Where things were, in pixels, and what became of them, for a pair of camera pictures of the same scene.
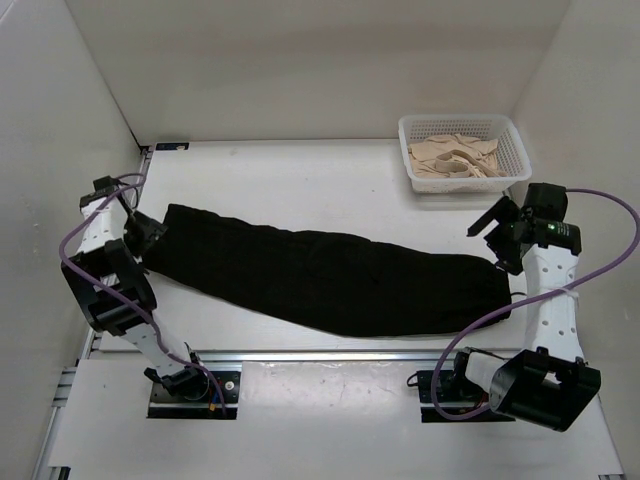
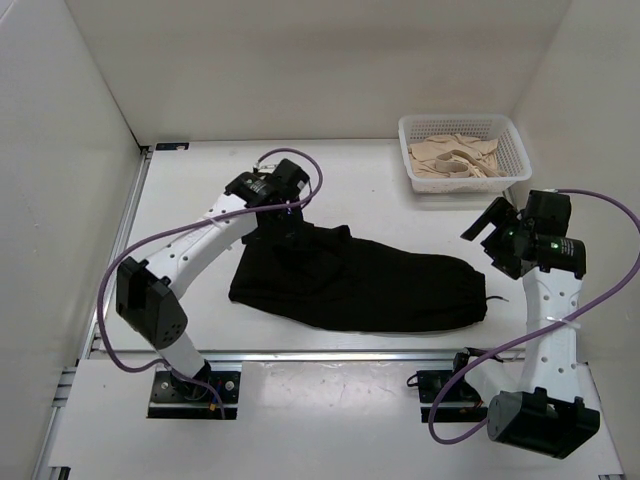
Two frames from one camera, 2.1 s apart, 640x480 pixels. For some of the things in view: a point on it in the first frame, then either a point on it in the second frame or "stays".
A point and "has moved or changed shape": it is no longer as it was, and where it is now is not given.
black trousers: [332, 282] has moved or changed shape
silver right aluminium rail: [516, 194] stays
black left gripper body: [140, 233] -> [289, 202]
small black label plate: [171, 146] stays
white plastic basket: [462, 153] stays
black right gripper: [505, 211] stays
